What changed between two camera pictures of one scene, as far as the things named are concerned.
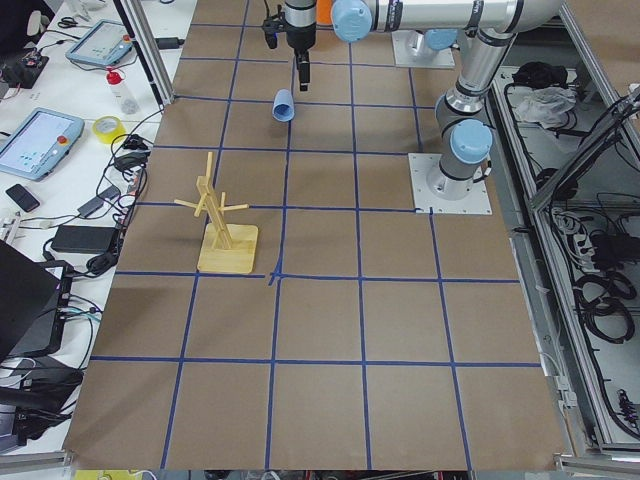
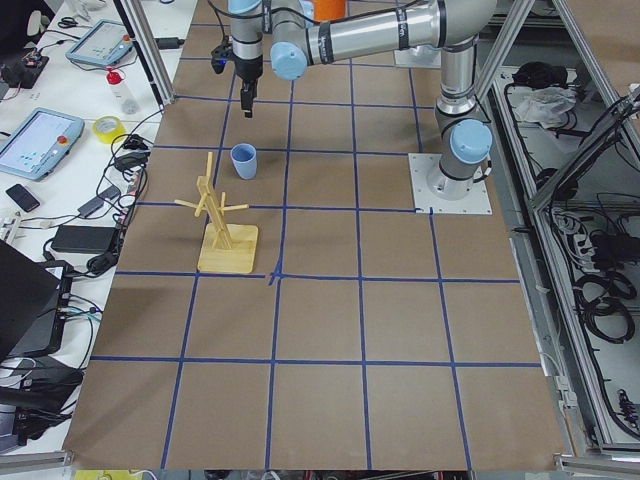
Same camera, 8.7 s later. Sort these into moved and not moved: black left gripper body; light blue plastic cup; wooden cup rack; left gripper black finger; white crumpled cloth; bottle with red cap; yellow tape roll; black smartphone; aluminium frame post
Moved: black left gripper body; light blue plastic cup; left gripper black finger
Not moved: wooden cup rack; aluminium frame post; bottle with red cap; black smartphone; yellow tape roll; white crumpled cloth
